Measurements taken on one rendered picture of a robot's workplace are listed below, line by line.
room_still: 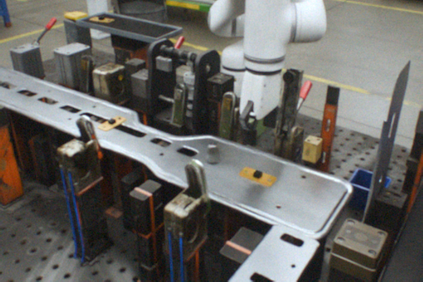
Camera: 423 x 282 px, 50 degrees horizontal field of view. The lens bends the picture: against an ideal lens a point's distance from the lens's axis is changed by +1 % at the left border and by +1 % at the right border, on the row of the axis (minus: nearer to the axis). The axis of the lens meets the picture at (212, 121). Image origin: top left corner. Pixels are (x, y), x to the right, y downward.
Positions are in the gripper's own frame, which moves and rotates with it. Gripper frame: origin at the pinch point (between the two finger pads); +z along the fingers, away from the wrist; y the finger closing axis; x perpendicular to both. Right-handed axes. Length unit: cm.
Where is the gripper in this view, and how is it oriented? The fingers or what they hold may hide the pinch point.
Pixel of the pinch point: (260, 131)
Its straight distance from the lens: 101.1
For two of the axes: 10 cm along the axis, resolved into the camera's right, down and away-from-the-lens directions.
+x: 8.3, 2.7, -4.8
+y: -5.5, 4.0, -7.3
